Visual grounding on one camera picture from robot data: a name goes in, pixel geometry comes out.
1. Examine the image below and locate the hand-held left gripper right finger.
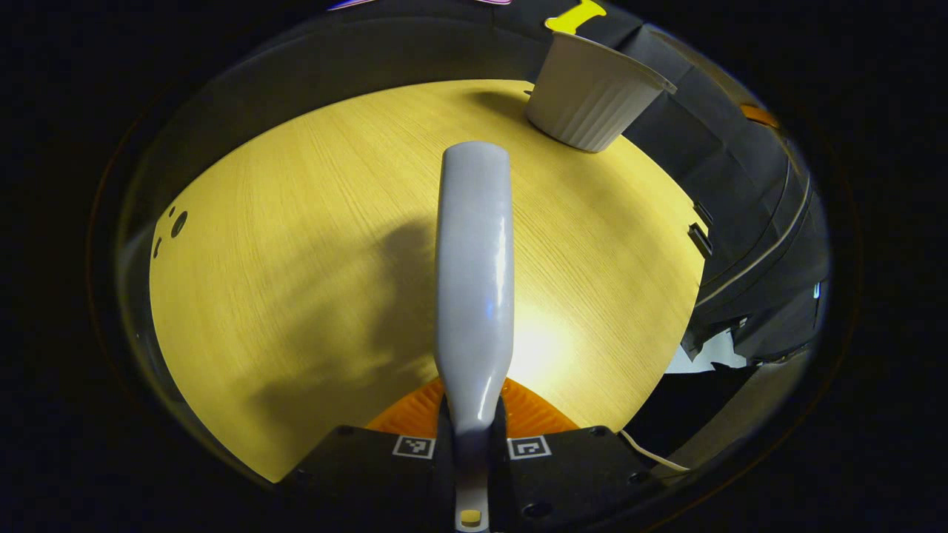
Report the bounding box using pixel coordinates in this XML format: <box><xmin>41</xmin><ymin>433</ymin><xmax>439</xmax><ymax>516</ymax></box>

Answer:
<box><xmin>495</xmin><ymin>378</ymin><xmax>661</xmax><ymax>523</ymax></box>

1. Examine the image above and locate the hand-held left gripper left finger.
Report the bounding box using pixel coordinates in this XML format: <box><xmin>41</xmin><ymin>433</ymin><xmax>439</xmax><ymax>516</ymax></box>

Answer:
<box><xmin>285</xmin><ymin>378</ymin><xmax>454</xmax><ymax>520</ymax></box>

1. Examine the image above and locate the white ribbed garbage bin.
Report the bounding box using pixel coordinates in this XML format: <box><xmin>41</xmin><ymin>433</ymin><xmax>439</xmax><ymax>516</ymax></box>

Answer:
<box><xmin>524</xmin><ymin>31</ymin><xmax>677</xmax><ymax>153</ymax></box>

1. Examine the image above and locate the long white cable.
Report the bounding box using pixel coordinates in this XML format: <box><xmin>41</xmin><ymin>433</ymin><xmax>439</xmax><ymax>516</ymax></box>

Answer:
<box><xmin>696</xmin><ymin>174</ymin><xmax>814</xmax><ymax>306</ymax></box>

